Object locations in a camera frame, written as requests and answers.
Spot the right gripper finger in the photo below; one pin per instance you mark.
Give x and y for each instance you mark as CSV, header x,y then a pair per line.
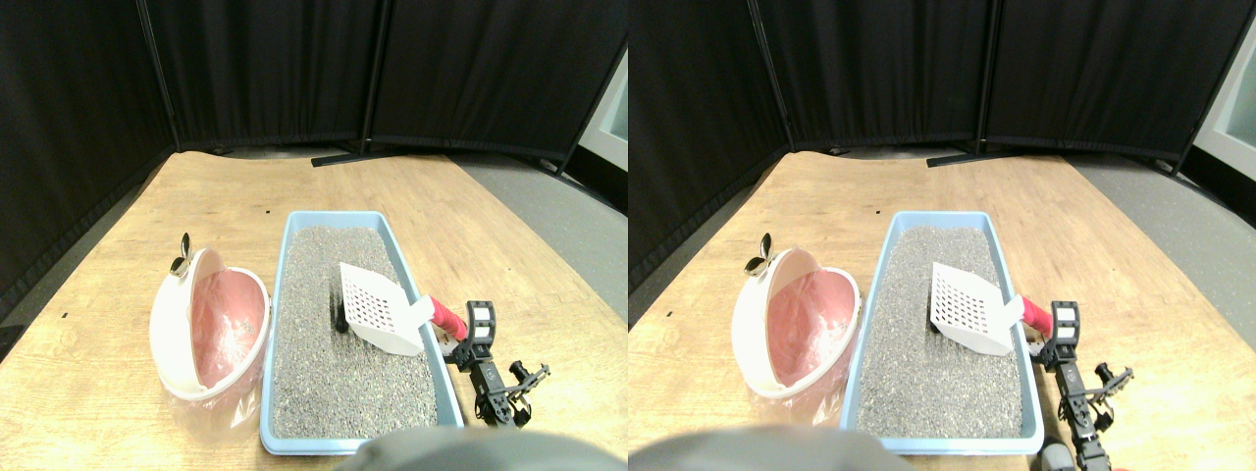
x,y
1055,324
463,357
1044,357
473,324

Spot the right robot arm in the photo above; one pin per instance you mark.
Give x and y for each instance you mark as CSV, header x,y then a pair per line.
x,y
1084,422
497,403

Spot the blue litter tray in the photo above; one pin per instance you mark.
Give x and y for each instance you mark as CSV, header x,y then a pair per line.
x,y
343,392
932,392

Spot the black lump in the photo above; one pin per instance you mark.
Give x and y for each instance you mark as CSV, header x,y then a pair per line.
x,y
341,319

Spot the black curtain stand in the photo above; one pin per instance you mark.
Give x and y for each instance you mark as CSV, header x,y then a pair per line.
x,y
954,158
339,158

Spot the white shelf unit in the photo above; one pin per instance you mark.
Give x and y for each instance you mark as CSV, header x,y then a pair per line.
x,y
610,118
1231,118

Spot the white bin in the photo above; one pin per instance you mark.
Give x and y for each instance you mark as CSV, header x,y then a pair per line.
x,y
177,324
760,324

